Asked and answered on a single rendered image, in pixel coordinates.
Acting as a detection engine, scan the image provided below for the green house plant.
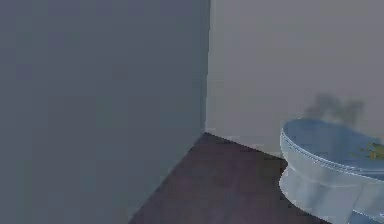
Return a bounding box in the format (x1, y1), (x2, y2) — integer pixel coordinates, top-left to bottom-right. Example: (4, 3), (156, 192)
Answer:
(349, 141), (384, 161)

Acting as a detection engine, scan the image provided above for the pale blue round plant pot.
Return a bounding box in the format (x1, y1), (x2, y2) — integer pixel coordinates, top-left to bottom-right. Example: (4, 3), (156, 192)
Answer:
(278, 117), (384, 224)

